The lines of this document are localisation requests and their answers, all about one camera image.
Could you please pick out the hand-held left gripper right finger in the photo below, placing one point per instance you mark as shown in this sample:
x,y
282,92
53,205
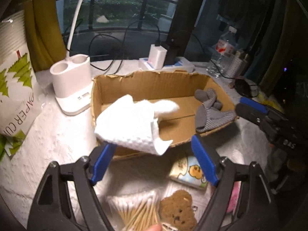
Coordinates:
x,y
204,158

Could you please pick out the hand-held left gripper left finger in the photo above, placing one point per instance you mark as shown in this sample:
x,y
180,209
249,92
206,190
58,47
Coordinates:
x,y
103,161

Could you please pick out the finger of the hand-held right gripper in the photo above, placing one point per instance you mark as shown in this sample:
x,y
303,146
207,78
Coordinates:
x,y
250,115
252,104

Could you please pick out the pink knitted glove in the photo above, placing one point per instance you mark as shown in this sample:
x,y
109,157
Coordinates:
x,y
234,197

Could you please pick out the white paper towel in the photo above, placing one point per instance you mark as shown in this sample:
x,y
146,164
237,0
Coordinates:
x,y
134,122

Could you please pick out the cardboard box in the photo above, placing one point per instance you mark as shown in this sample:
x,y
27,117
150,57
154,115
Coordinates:
x,y
168,89

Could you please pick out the bear print tissue packet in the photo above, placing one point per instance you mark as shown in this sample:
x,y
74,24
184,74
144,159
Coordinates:
x,y
190,173

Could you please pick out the black round device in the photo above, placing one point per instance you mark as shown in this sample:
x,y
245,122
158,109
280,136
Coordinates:
x,y
243,86

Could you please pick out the white perforated container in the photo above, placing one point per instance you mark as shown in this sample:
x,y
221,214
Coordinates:
x,y
234,65

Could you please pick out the white embossed table cover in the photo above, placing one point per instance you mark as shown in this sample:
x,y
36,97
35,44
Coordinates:
x,y
60,137

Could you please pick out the bag of cotton swabs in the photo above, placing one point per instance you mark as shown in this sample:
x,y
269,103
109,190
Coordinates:
x,y
134,209

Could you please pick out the clear water bottle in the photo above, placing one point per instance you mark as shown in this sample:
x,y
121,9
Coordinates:
x,y
223,50

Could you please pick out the white power strip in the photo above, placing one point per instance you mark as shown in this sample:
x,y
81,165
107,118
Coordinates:
x,y
182,63

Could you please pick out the white desk lamp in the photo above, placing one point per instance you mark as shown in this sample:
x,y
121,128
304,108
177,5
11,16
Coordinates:
x,y
69,81

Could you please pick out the black charger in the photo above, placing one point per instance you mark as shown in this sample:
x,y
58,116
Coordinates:
x,y
172,53

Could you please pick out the white charger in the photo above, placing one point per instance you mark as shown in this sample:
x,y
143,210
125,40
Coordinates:
x,y
157,56

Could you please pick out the paper cup sleeve pack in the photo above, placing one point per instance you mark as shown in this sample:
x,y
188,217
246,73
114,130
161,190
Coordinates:
x,y
14,77

